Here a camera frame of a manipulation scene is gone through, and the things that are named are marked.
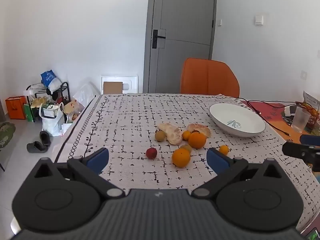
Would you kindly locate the orange peeled pomelo segment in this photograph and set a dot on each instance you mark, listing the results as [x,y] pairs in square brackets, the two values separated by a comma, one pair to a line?
[203,129]

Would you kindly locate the yellow slipper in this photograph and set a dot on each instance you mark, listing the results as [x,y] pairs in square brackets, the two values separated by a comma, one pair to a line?
[35,102]
[43,100]

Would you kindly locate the small red fruit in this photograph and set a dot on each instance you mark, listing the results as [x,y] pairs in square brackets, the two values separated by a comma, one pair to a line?
[151,153]

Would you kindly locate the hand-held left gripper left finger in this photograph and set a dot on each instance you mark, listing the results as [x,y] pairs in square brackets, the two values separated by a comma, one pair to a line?
[98,158]

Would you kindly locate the white foam packaging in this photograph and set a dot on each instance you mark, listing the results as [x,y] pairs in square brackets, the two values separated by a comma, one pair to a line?
[130,78]

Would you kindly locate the small white wall switch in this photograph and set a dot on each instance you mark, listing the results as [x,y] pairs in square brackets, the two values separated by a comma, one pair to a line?
[219,22]

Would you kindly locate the pale peeled pomelo segment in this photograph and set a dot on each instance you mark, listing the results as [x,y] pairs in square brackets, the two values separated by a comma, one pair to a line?
[172,133]

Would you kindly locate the green bag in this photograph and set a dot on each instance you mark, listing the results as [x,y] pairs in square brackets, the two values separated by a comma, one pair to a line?
[28,112]

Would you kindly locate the dark grey slipper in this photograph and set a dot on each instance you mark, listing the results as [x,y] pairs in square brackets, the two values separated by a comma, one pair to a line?
[36,147]
[45,138]

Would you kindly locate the black shoe rack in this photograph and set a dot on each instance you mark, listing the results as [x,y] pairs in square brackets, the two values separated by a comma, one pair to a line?
[67,88]

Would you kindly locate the orange chair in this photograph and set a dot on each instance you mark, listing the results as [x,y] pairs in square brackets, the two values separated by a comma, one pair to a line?
[207,80]

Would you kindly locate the clear plastic cup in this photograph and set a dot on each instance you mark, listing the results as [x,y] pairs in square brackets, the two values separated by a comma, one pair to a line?
[300,120]

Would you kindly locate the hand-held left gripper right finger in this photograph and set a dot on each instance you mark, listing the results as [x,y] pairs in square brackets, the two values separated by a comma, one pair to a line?
[217,160]

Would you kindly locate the white light switch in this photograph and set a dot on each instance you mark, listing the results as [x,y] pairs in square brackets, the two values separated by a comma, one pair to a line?
[259,20]

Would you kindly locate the orange patterned container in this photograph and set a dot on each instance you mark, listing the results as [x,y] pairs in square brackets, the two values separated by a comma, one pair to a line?
[314,120]

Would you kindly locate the brown cardboard piece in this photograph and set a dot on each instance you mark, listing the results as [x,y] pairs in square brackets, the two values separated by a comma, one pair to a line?
[112,88]

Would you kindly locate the white charger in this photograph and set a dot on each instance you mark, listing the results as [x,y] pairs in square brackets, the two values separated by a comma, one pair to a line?
[289,110]

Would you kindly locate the large orange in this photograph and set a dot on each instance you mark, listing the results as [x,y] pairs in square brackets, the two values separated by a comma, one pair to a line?
[181,157]
[197,140]

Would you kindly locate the camouflage cloth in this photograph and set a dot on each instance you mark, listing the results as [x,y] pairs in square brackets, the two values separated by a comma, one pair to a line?
[6,133]

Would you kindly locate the blue white bag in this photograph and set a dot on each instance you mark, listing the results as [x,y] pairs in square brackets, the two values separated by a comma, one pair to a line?
[50,78]

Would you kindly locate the printed paper packet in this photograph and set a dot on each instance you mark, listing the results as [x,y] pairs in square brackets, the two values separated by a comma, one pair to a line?
[311,100]

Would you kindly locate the white plate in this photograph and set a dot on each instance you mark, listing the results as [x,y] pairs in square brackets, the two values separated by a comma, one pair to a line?
[225,115]

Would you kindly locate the red orange printed mat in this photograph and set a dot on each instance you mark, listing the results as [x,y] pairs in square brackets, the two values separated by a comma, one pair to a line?
[272,110]

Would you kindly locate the white wall outlet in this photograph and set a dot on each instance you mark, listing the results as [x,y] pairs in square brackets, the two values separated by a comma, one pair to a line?
[304,75]

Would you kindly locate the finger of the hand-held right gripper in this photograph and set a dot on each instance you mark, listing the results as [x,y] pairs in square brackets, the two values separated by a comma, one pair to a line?
[310,139]
[297,151]

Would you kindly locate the white plastic bag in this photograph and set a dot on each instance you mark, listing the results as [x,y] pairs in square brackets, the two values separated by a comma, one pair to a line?
[51,125]

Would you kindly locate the grey door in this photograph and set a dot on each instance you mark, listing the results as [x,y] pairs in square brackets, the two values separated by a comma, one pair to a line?
[185,17]

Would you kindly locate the brown paper bag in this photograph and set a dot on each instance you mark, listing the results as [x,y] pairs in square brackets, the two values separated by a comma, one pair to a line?
[72,108]

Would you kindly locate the orange paper bag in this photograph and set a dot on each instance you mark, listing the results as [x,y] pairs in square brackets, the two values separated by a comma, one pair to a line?
[15,107]

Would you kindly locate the small orange kumquat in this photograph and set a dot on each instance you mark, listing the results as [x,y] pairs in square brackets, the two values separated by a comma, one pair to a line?
[186,135]
[224,149]

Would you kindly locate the brown longan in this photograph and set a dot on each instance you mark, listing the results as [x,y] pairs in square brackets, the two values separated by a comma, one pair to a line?
[187,147]
[160,135]

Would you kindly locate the clear plastic bag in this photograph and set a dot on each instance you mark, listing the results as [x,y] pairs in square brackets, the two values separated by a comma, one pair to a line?
[85,93]

